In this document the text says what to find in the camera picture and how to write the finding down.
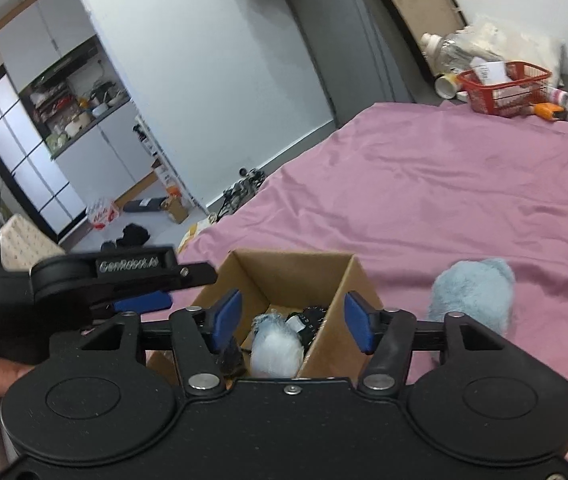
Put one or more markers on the black polka dot clothing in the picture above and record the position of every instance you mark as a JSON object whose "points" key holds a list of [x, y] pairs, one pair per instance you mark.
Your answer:
{"points": [[132, 236]]}

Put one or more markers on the white plastic bag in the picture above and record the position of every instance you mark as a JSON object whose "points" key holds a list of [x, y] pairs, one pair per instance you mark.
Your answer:
{"points": [[514, 42]]}

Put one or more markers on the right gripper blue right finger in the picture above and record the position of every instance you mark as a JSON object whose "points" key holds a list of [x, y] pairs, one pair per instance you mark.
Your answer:
{"points": [[387, 338]]}

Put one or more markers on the polka dot tablecloth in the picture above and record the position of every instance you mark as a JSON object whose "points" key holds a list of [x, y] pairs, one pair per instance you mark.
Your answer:
{"points": [[23, 245]]}

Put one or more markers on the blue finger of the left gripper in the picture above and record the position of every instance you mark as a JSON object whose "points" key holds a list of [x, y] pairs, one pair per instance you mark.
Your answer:
{"points": [[155, 301]]}

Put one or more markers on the yellow white bag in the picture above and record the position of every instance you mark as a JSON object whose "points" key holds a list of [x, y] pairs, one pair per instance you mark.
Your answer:
{"points": [[194, 230]]}

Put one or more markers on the black fabric pouch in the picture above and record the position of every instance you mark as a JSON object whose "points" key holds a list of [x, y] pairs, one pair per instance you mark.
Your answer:
{"points": [[306, 324]]}

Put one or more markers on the pink bed sheet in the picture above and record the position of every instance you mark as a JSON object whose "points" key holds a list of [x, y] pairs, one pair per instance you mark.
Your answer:
{"points": [[410, 190]]}

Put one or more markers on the large clear plastic jar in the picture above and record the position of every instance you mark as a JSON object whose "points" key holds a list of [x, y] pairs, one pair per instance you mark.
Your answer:
{"points": [[447, 54]]}

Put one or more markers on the red plastic basket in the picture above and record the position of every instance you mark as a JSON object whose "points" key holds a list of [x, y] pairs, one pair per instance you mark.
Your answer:
{"points": [[526, 85]]}

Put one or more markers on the fluffy blue plush toy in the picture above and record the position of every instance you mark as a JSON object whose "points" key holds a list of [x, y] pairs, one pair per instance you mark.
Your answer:
{"points": [[482, 289]]}

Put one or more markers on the pair of sneakers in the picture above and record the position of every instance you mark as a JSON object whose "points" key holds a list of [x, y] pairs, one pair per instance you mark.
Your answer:
{"points": [[248, 185]]}

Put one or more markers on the red white snack bag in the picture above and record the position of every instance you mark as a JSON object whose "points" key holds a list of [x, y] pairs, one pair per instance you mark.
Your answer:
{"points": [[101, 213]]}

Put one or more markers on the white kitchen cabinet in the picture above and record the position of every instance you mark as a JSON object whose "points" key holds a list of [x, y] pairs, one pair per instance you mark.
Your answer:
{"points": [[69, 131]]}

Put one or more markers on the small open cardboard box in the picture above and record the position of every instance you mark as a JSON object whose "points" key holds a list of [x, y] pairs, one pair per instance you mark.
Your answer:
{"points": [[173, 206]]}

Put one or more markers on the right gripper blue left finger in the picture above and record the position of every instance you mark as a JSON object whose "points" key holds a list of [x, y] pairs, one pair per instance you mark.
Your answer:
{"points": [[198, 336]]}

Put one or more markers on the grey door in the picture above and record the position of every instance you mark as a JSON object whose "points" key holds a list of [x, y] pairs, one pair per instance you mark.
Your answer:
{"points": [[364, 54]]}

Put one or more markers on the brown cardboard box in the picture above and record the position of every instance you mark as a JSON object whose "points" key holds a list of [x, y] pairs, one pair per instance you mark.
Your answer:
{"points": [[287, 282]]}

